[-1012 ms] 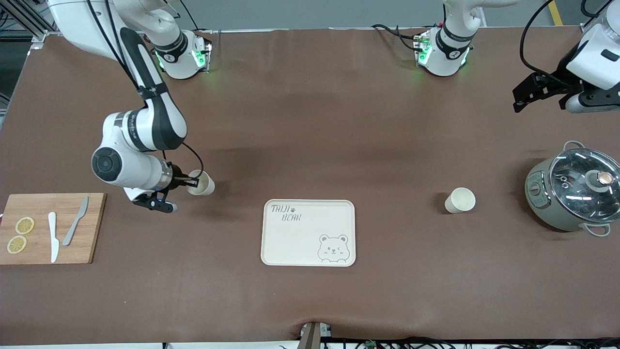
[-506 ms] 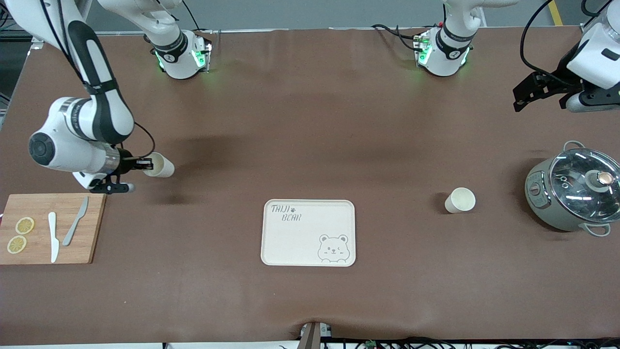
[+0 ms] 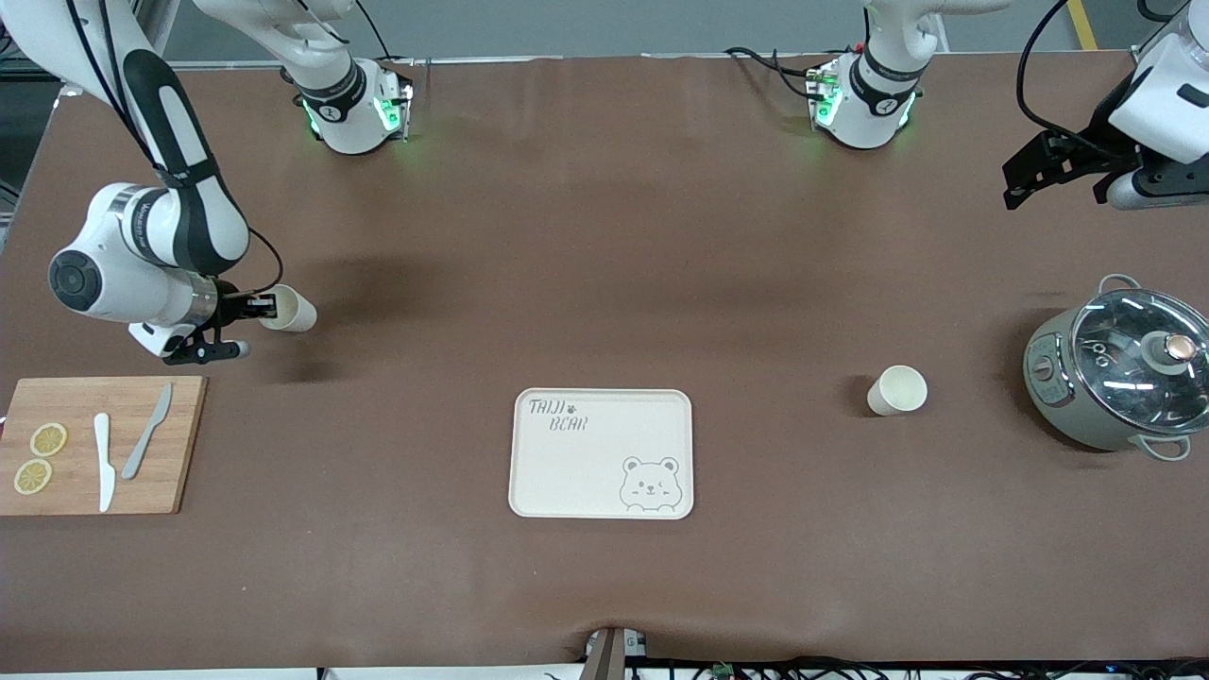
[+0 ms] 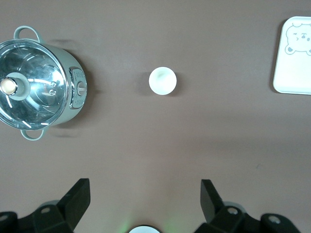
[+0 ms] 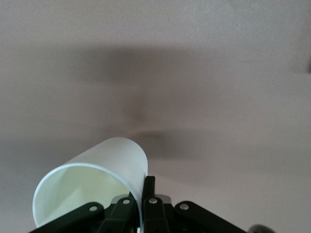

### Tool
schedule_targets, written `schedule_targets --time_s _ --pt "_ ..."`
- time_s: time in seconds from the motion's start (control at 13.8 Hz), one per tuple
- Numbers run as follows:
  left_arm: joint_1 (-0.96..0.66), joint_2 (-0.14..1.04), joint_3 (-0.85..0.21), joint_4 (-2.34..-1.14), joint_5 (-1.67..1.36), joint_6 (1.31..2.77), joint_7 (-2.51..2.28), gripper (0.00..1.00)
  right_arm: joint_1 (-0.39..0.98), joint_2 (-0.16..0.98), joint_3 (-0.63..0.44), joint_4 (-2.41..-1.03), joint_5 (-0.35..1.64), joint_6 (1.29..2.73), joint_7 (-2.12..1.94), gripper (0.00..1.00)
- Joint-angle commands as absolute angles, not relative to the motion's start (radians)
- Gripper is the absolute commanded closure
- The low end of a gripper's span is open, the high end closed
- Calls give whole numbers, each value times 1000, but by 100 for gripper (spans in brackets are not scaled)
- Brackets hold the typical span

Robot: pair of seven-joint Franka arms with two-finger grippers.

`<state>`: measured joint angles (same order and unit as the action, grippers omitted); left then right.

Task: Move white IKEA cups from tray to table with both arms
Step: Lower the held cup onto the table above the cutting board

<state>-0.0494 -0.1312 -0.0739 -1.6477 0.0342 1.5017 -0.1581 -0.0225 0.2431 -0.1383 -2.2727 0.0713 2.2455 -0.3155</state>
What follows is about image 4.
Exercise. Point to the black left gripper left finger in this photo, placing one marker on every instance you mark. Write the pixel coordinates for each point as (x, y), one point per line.
(60, 218)

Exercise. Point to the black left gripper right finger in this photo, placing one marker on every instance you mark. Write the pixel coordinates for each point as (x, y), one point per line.
(223, 218)

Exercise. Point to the white cup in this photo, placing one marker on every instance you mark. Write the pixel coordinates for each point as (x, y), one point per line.
(162, 80)

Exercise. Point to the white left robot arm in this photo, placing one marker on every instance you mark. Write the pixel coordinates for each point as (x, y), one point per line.
(144, 230)

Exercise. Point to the brown table cover mat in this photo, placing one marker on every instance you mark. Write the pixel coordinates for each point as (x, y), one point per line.
(155, 145)

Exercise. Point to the glass pot lid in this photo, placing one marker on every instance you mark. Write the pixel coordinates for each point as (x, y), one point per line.
(36, 72)

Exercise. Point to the grey pot with glass lid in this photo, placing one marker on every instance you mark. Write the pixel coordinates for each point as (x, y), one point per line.
(71, 60)

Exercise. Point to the cream tray with bear print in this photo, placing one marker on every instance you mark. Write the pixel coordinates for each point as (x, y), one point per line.
(294, 72)

